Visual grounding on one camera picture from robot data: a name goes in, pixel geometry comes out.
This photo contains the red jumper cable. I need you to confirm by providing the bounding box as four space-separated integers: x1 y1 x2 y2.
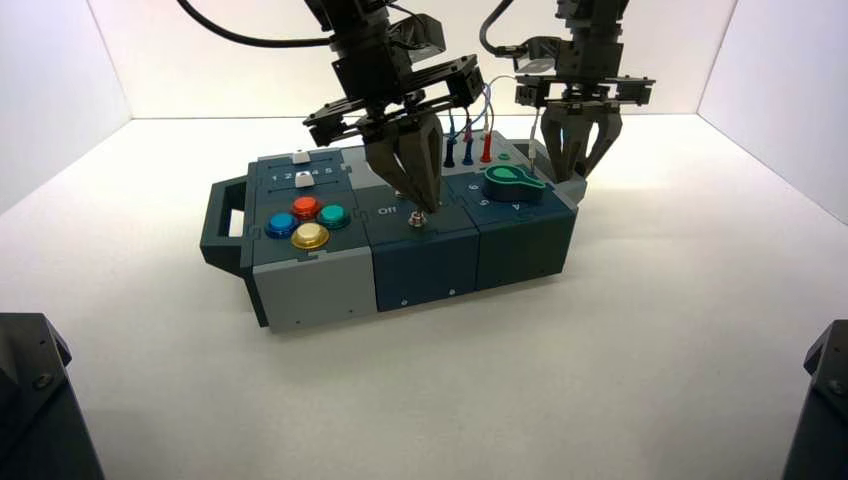
479 92 496 165

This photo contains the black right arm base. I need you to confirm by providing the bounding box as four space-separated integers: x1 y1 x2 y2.
781 319 848 480

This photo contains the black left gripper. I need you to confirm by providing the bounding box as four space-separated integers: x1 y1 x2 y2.
302 40 487 214

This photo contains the yellow round push button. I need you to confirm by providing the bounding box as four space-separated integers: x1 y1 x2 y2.
291 222 331 252

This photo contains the red round push button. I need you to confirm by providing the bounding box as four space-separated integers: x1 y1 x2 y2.
291 195 323 221

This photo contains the teal round push button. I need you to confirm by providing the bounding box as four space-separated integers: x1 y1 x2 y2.
316 203 352 231

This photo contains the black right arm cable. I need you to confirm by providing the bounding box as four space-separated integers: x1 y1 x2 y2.
478 0 519 57

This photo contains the blue round push button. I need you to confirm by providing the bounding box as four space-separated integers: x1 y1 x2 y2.
265 212 300 240

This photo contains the green rotary knob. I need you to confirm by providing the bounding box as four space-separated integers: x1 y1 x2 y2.
482 164 549 204

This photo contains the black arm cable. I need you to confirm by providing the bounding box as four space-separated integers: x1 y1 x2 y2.
478 0 519 57
175 0 339 50

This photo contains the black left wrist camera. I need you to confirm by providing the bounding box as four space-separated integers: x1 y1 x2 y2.
390 15 447 65

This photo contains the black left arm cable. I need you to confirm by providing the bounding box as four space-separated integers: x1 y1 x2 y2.
175 0 339 50

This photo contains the dark teal grey task box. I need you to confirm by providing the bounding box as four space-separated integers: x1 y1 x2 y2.
199 132 588 333

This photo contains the blue jumper cable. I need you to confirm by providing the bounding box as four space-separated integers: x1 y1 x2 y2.
460 105 476 167

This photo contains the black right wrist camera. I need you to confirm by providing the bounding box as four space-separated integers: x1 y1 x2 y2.
512 37 562 75

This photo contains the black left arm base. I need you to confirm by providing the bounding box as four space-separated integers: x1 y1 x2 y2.
0 312 106 480

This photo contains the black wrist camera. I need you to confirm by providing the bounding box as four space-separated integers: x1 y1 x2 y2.
512 37 562 75
390 15 447 65

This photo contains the black jumper cable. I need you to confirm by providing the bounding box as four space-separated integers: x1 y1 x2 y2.
443 109 458 169

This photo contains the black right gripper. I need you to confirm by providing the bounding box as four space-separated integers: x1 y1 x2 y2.
514 38 658 184

